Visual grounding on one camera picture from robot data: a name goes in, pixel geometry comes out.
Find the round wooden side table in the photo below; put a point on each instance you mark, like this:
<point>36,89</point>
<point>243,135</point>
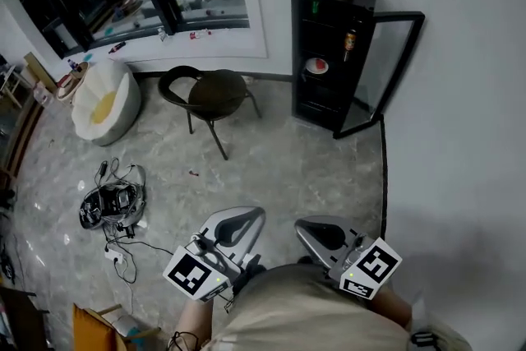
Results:
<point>72,88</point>

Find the person's left forearm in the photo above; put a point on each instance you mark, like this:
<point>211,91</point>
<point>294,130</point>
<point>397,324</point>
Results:
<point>193,320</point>

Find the red and white bowl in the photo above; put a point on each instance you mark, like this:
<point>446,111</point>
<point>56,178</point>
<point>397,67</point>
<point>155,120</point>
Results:
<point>309,67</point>

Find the black round wicker chair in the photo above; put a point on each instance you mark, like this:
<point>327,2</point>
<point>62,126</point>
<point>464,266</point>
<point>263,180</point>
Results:
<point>215,94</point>

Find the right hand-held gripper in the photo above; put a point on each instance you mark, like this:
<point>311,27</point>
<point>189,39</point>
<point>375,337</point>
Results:
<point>374,263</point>

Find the small dark soda bottle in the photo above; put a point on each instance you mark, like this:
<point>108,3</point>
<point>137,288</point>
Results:
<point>117,47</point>

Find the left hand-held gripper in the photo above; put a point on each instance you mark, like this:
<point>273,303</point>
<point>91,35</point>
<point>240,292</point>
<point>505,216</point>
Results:
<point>193,275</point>

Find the crumpled clear plastic bottle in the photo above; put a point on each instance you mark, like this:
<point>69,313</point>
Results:
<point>162,35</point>

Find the person's right forearm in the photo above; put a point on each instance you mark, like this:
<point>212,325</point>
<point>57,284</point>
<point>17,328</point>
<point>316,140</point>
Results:
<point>394,308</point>

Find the white bean bag yellow centre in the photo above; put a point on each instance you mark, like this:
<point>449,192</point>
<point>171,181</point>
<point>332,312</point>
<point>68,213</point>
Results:
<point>123,94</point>

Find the red watermelon slice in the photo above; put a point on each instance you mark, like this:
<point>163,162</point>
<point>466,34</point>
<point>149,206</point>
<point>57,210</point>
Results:
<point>320,64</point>

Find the black headset device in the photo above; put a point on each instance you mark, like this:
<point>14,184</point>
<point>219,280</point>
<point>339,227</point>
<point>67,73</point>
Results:
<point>109,203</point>

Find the small red scrap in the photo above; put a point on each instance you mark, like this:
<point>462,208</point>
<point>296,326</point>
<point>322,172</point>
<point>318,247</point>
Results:
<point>193,172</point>

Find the person's right black shoe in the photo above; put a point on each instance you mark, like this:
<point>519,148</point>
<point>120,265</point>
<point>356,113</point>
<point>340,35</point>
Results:
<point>305,260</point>

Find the large clear water bottle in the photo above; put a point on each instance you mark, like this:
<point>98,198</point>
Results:
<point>39,94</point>

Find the small teal object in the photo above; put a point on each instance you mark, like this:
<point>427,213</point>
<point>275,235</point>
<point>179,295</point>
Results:
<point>89,54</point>

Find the small brown sauce bottle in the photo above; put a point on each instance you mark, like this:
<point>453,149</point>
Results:
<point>350,40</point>

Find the clear bottle with red label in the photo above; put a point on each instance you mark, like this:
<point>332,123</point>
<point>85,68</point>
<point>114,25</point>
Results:
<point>199,34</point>

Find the person in white shirt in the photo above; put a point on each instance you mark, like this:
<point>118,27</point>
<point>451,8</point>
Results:
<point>312,312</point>

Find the white power strip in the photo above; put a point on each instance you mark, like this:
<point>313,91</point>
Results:
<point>115,255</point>

